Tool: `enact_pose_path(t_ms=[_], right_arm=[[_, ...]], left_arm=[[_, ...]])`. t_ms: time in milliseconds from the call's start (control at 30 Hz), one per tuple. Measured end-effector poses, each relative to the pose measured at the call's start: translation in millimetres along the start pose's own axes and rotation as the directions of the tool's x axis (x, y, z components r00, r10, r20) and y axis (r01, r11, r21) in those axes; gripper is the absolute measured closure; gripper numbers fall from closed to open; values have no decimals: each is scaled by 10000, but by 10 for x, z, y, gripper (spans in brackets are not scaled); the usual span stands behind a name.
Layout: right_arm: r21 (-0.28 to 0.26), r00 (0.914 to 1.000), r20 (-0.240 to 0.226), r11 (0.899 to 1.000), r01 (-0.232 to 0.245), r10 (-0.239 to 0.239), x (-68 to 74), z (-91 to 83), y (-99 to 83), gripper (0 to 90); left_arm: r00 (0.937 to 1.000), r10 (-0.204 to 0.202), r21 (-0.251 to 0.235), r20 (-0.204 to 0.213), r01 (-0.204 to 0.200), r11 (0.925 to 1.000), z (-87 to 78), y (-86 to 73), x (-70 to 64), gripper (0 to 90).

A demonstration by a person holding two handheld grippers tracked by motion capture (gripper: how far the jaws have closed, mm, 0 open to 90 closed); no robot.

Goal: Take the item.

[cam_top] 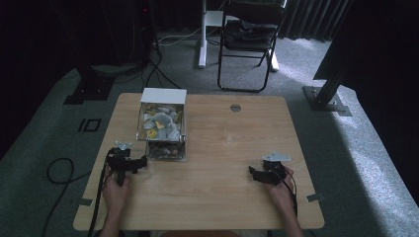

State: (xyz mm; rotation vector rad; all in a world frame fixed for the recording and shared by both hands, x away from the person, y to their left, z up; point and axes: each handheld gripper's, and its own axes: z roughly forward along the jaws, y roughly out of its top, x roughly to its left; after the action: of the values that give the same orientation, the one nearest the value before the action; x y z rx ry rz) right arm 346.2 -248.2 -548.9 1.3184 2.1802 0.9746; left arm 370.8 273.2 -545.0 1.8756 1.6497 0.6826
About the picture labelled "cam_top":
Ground person's right hand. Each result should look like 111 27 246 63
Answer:
265 165 296 213

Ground black folding chair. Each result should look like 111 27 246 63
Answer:
216 0 289 94

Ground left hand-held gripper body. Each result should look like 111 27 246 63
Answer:
106 140 140 187

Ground dark curtain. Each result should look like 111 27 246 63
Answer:
279 0 354 42

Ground pile of tea bags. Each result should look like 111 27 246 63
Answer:
147 142 184 160
141 104 183 141

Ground white desk leg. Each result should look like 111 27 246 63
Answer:
197 0 225 70

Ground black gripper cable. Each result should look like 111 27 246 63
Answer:
278 170 299 218
86 157 112 237

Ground black metal stand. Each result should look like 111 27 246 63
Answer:
301 62 354 118

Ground white floor cable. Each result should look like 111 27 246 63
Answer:
157 26 204 46

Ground clear drawer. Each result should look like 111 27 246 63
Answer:
144 140 188 162
135 102 187 143

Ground person's left hand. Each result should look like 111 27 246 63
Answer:
102 170 131 215

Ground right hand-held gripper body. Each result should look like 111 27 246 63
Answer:
261 150 293 186

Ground black floor cable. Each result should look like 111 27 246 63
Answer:
144 42 182 90
41 157 93 237

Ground clear plastic container box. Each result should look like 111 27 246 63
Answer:
139 87 189 163

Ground dark cloth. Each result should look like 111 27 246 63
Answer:
223 19 279 44

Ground black stand base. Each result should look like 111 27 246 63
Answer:
63 65 116 107

